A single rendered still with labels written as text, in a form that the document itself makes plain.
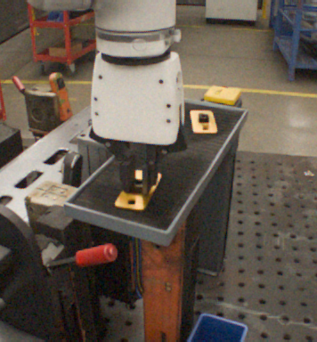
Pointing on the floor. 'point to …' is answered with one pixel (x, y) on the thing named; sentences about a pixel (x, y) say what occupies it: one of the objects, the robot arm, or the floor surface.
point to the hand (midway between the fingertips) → (138, 173)
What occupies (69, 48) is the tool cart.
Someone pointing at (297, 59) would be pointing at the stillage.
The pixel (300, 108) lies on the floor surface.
